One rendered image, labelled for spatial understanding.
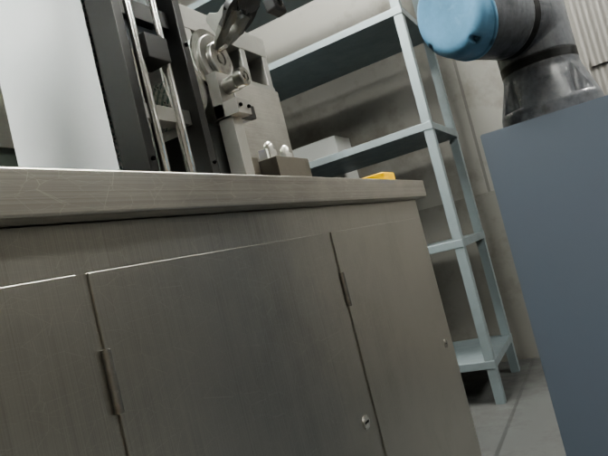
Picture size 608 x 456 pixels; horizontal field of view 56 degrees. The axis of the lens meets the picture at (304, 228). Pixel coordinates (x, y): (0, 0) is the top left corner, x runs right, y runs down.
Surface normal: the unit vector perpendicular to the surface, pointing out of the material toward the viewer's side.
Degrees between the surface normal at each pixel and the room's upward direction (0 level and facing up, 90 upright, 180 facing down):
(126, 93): 90
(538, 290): 90
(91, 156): 90
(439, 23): 97
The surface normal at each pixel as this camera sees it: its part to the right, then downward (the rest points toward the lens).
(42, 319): 0.85, -0.24
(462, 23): -0.77, 0.29
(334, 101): -0.46, 0.07
